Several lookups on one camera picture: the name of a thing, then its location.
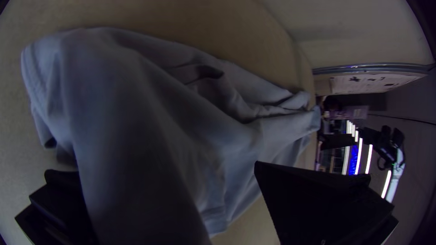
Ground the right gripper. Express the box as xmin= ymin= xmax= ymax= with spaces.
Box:
xmin=360 ymin=125 xmax=396 ymax=164

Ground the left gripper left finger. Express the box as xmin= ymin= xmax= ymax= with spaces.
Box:
xmin=14 ymin=169 xmax=99 ymax=245

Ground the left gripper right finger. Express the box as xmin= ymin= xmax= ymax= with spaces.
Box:
xmin=253 ymin=161 xmax=399 ymax=245

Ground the grey t-shirt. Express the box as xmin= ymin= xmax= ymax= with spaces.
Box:
xmin=20 ymin=27 xmax=322 ymax=245

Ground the white printed poster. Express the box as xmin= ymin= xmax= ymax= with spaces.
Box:
xmin=328 ymin=73 xmax=425 ymax=95

